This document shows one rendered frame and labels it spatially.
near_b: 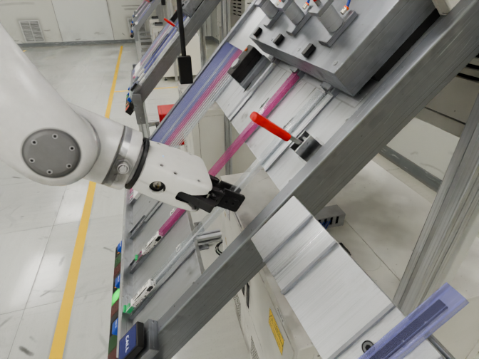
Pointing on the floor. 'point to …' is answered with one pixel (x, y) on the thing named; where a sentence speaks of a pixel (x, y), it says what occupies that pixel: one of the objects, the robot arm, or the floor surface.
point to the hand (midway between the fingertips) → (228, 196)
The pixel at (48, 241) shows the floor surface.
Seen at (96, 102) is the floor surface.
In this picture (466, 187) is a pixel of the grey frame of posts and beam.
